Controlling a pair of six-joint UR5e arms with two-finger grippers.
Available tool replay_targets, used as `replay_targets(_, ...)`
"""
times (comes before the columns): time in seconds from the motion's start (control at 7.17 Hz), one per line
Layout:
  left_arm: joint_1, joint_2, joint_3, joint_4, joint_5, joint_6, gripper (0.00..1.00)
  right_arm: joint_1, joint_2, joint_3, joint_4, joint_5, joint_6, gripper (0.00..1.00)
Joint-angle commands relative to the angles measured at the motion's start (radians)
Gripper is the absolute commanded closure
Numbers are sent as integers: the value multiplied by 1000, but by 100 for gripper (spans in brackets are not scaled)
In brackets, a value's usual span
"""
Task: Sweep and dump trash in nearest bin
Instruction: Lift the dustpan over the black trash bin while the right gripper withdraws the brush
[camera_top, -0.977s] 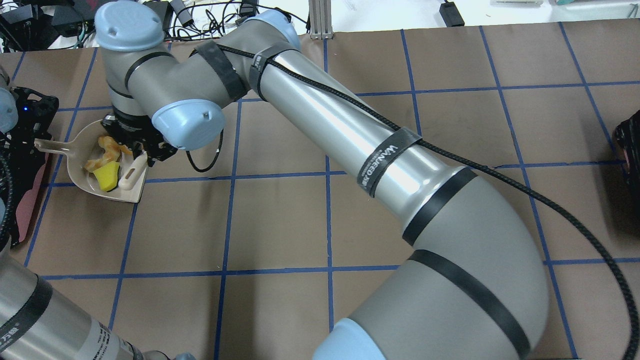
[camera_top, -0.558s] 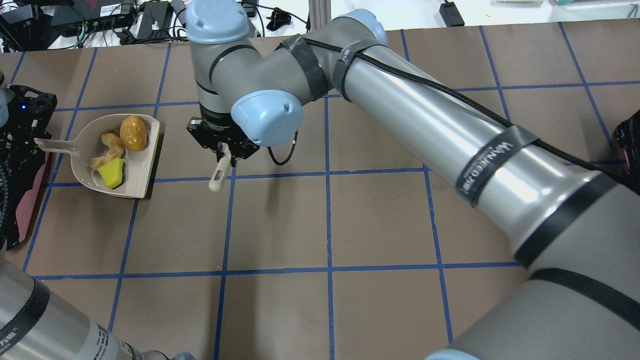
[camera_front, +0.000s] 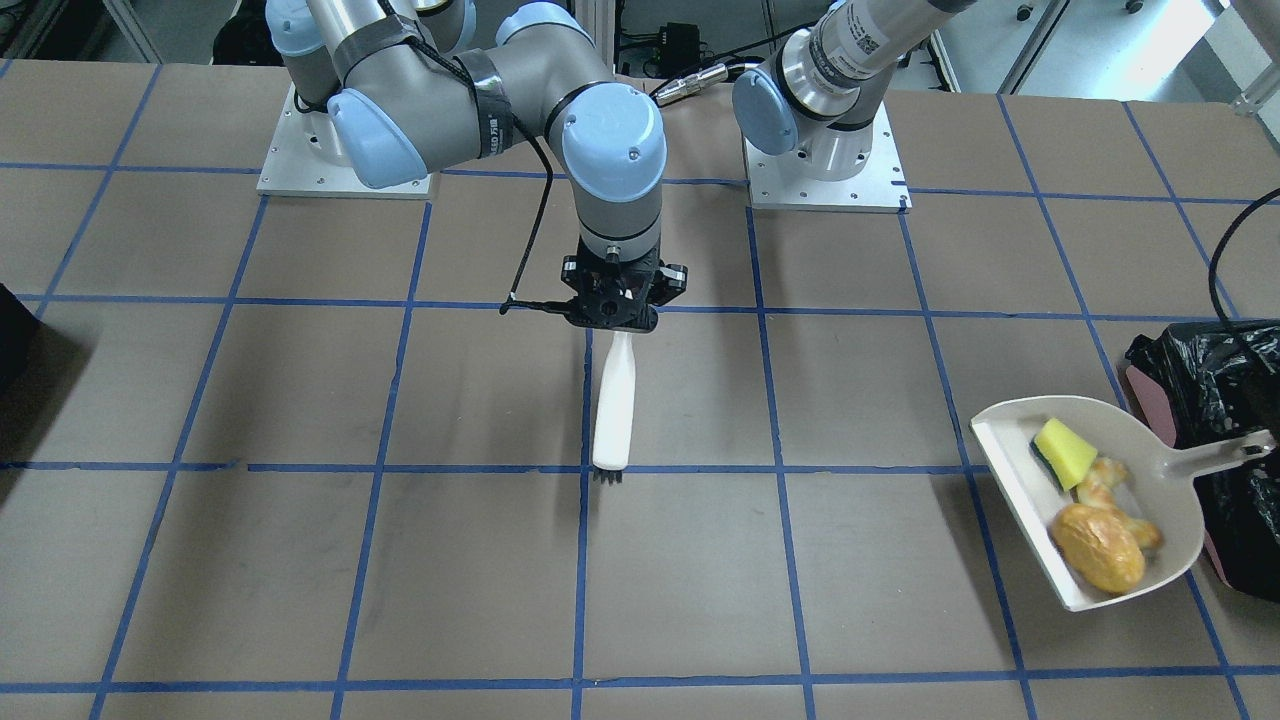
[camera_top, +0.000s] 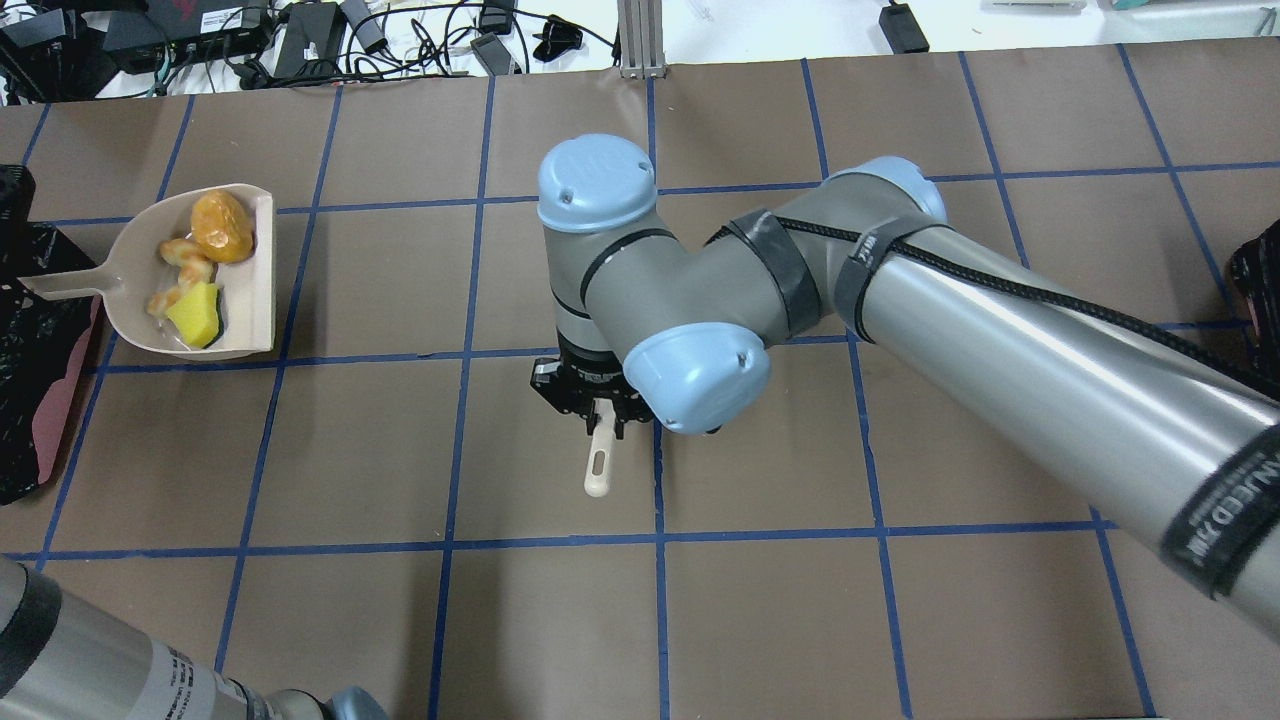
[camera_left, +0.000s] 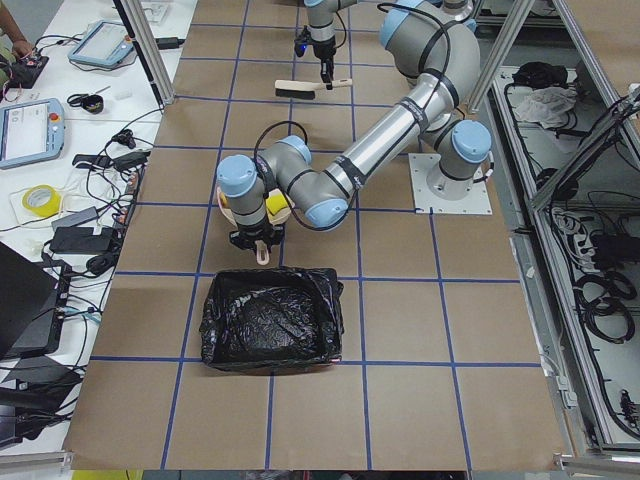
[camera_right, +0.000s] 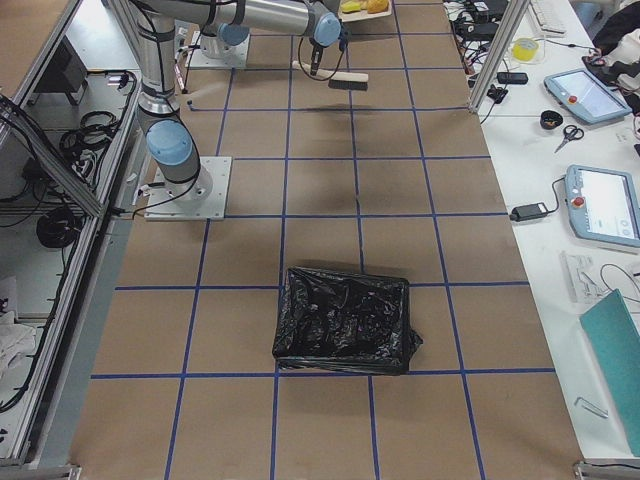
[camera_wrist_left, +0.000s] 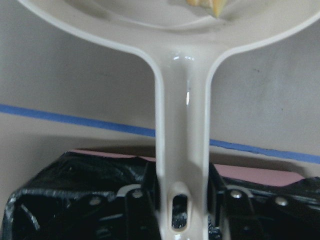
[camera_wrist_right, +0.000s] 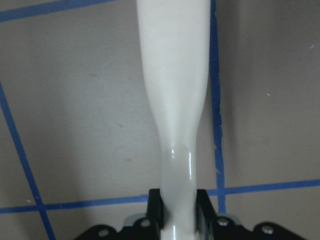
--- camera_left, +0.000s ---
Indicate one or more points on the black power adapter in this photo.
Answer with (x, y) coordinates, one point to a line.
(81, 240)

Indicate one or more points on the black laptop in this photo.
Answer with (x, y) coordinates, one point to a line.
(32, 306)

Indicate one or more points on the black scissors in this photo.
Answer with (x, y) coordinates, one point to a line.
(74, 100)

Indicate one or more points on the black bag lined bin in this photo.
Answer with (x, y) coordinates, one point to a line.
(276, 319)

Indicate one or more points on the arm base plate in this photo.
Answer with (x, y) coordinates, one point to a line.
(435, 193)

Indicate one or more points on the yellow tape roll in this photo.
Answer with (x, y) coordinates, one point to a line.
(42, 201)

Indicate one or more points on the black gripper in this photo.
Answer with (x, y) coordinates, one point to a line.
(253, 233)
(320, 50)

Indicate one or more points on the aluminium frame post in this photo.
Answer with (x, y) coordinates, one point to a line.
(134, 19)

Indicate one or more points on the blue teach pendant far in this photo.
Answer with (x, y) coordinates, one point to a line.
(105, 46)

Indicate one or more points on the beige plastic dustpan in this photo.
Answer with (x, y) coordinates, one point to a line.
(260, 217)

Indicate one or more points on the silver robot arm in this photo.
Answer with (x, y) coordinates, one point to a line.
(436, 49)
(319, 33)

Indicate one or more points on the yellow sponge piece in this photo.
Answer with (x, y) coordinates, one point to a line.
(275, 204)

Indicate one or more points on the white cloth rag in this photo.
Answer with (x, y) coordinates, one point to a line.
(547, 107)

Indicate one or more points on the blue teach pendant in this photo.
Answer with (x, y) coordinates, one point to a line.
(31, 132)
(105, 46)

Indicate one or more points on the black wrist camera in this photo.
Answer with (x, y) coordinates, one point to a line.
(302, 41)

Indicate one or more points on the blue teach pendant near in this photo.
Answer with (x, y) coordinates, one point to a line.
(31, 132)

